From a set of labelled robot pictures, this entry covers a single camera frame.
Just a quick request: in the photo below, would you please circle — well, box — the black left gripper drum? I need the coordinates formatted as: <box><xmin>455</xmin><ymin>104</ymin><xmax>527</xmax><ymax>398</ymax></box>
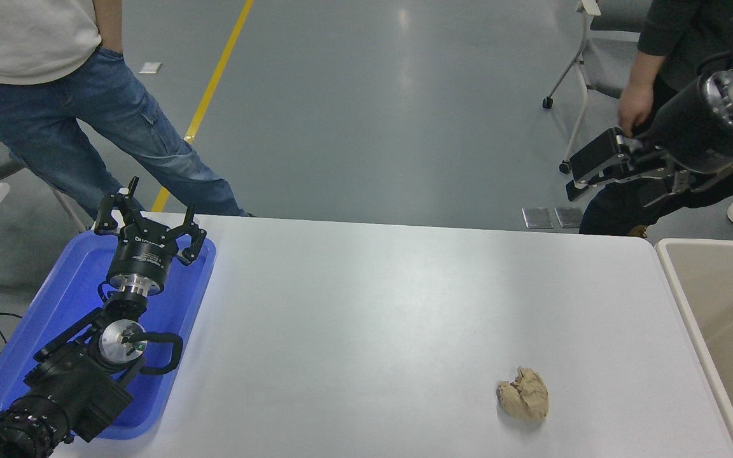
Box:
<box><xmin>107</xmin><ymin>223</ymin><xmax>180</xmax><ymax>287</ymax></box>

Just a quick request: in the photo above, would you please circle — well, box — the person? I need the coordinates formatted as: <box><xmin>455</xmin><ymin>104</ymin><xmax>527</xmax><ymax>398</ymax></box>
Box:
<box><xmin>580</xmin><ymin>0</ymin><xmax>733</xmax><ymax>239</ymax></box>
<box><xmin>0</xmin><ymin>0</ymin><xmax>254</xmax><ymax>221</ymax></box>

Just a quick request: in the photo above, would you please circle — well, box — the blue plastic tray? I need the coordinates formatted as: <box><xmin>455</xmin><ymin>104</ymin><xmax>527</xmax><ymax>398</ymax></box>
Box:
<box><xmin>0</xmin><ymin>229</ymin><xmax>218</xmax><ymax>441</ymax></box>

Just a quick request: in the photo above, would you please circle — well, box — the tan paper ball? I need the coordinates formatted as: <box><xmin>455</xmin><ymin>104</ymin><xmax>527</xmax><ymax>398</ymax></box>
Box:
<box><xmin>496</xmin><ymin>366</ymin><xmax>549</xmax><ymax>421</ymax></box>

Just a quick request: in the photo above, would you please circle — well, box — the person's hand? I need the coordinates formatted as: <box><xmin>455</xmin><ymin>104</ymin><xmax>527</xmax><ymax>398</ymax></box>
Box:
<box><xmin>617</xmin><ymin>81</ymin><xmax>657</xmax><ymax>138</ymax></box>

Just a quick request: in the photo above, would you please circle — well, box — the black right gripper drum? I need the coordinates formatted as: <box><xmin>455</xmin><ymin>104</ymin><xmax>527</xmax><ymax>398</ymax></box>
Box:
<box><xmin>644</xmin><ymin>76</ymin><xmax>733</xmax><ymax>174</ymax></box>

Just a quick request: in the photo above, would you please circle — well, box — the large pale bin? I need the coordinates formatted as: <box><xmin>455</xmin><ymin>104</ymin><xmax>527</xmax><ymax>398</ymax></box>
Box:
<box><xmin>655</xmin><ymin>239</ymin><xmax>733</xmax><ymax>458</ymax></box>

